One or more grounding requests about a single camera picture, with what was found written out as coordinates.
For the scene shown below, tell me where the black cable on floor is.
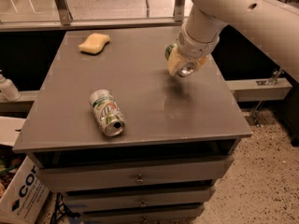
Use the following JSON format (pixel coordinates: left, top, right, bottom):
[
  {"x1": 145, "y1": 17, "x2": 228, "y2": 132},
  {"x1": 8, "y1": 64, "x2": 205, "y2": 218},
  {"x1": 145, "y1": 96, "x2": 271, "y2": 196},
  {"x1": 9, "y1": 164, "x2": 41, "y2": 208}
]
[{"x1": 50, "y1": 192, "x2": 81, "y2": 224}]

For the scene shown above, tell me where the green soda can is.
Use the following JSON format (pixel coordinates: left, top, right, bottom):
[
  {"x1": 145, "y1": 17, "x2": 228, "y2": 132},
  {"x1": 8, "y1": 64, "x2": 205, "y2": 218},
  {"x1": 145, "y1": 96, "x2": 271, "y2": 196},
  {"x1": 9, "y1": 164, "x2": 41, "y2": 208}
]
[{"x1": 164, "y1": 43, "x2": 198, "y2": 78}]

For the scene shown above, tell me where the middle grey drawer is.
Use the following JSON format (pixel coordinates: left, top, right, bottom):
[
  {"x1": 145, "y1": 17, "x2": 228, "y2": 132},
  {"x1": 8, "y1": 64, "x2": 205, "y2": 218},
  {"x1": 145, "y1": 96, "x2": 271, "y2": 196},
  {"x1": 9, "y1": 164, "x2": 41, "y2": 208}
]
[{"x1": 64, "y1": 186, "x2": 215, "y2": 212}]

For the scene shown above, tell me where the metal window post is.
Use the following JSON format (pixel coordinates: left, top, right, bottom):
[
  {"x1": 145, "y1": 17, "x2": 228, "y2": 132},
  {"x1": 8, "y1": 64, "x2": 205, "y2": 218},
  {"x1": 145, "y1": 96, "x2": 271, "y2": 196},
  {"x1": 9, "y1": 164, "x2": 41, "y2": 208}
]
[
  {"x1": 173, "y1": 0, "x2": 186, "y2": 21},
  {"x1": 54, "y1": 0, "x2": 73, "y2": 26}
]

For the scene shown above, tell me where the top grey drawer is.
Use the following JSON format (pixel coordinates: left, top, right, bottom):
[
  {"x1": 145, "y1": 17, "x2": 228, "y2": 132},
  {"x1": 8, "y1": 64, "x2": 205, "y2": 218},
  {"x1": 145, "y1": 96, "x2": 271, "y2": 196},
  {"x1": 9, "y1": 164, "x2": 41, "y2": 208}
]
[{"x1": 37, "y1": 155, "x2": 234, "y2": 192}]

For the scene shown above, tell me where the grey drawer cabinet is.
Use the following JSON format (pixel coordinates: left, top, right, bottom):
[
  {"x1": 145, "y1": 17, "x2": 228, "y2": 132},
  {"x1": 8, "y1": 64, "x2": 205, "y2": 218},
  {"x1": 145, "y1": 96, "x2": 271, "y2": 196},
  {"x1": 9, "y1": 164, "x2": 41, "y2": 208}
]
[{"x1": 15, "y1": 27, "x2": 250, "y2": 217}]

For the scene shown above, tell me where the white 7up can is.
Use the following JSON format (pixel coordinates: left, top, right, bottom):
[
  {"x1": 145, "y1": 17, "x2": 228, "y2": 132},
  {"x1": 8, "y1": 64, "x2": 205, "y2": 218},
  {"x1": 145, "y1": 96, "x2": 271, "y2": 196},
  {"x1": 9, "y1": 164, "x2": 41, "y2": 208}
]
[{"x1": 89, "y1": 90, "x2": 125, "y2": 136}]

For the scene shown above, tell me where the left metal window post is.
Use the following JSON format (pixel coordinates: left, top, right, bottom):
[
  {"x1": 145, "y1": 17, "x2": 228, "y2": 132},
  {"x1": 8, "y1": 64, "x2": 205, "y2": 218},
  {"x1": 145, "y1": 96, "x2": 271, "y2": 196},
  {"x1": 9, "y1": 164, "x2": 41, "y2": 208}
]
[{"x1": 54, "y1": 0, "x2": 73, "y2": 26}]

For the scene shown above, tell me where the grey drawer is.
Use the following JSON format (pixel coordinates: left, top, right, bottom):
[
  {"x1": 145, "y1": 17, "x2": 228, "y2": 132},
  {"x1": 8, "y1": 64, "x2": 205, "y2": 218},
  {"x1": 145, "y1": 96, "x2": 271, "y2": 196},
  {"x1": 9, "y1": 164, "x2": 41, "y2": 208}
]
[
  {"x1": 64, "y1": 186, "x2": 215, "y2": 212},
  {"x1": 82, "y1": 205, "x2": 204, "y2": 224},
  {"x1": 37, "y1": 155, "x2": 234, "y2": 192}
]

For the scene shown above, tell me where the white plastic bottle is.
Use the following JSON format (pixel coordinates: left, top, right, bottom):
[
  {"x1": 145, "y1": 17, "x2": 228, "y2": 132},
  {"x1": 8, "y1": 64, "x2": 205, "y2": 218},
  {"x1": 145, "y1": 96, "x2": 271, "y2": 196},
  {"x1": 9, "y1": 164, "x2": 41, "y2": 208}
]
[{"x1": 0, "y1": 74, "x2": 21, "y2": 101}]

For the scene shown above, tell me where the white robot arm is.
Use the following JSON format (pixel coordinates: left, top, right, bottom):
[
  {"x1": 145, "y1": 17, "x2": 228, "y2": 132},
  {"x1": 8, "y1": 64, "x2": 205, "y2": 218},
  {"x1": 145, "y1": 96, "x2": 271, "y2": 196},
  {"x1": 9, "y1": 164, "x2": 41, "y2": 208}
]
[{"x1": 165, "y1": 0, "x2": 299, "y2": 81}]

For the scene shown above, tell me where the bottom grey drawer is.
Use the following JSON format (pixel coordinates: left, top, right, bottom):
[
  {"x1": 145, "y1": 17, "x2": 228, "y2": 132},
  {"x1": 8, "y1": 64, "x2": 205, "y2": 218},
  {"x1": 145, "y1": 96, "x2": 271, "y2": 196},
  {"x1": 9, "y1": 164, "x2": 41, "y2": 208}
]
[{"x1": 82, "y1": 205, "x2": 204, "y2": 224}]

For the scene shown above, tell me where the white cardboard box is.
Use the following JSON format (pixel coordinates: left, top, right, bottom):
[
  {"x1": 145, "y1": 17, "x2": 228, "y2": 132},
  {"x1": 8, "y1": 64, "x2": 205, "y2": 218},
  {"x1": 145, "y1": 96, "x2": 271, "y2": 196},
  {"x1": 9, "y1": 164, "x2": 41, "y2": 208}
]
[{"x1": 0, "y1": 117, "x2": 50, "y2": 224}]

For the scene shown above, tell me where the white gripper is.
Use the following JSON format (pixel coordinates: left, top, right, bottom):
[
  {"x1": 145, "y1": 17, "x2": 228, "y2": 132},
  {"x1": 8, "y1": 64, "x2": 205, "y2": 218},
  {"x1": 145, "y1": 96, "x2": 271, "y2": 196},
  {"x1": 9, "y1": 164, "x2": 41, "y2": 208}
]
[{"x1": 166, "y1": 24, "x2": 220, "y2": 77}]

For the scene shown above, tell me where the yellow sponge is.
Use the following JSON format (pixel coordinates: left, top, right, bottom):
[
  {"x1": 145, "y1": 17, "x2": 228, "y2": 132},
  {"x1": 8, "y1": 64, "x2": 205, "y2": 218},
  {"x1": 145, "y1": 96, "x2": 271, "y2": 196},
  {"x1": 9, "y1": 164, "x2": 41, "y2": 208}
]
[{"x1": 78, "y1": 33, "x2": 110, "y2": 54}]

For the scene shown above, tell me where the right metal window post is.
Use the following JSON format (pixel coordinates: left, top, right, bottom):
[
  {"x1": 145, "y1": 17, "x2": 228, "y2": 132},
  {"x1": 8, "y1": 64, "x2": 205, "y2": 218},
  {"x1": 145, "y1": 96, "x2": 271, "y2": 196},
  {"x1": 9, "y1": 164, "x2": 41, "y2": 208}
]
[{"x1": 173, "y1": 0, "x2": 186, "y2": 21}]

